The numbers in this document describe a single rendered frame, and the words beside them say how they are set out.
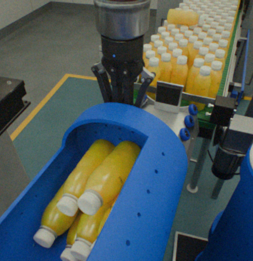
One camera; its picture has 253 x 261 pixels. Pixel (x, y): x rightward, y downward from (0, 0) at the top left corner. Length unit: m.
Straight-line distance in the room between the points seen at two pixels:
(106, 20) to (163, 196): 0.29
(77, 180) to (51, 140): 1.81
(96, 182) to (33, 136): 1.96
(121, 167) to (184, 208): 1.36
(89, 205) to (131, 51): 0.27
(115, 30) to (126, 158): 0.24
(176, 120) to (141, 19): 0.60
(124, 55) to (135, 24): 0.05
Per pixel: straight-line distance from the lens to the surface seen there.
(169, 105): 0.97
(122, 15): 0.40
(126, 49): 0.42
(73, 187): 0.49
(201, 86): 1.00
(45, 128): 2.44
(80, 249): 0.48
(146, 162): 0.40
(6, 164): 1.05
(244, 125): 1.12
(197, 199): 1.87
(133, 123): 0.44
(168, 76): 1.09
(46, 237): 0.53
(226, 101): 0.98
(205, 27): 1.43
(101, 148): 0.55
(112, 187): 0.45
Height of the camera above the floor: 1.51
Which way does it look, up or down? 43 degrees down
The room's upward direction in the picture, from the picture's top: straight up
